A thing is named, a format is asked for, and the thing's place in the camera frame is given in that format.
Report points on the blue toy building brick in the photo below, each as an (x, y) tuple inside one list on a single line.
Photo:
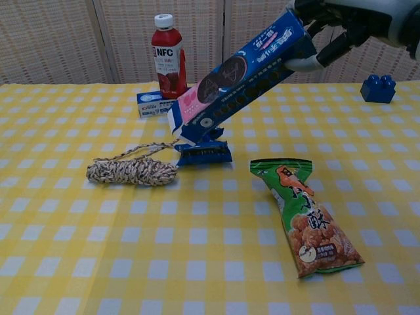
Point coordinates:
[(377, 89)]

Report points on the yellow checkered tablecloth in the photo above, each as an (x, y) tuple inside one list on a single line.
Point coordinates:
[(131, 246)]

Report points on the woven folding screen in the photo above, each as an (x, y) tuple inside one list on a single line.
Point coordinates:
[(65, 39)]

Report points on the blue cookie pack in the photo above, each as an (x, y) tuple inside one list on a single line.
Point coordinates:
[(205, 153)]

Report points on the green snack bag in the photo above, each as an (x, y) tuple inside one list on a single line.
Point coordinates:
[(308, 220)]

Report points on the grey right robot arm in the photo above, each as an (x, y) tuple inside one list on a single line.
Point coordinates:
[(405, 23)]

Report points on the white blue toothpaste box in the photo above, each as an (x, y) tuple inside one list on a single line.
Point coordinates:
[(151, 106)]

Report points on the blue cookie box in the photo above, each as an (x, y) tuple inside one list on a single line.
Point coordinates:
[(249, 78)]

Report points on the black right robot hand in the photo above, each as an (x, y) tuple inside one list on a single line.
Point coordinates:
[(334, 29)]

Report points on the red NFC juice bottle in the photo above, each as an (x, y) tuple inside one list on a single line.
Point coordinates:
[(169, 59)]

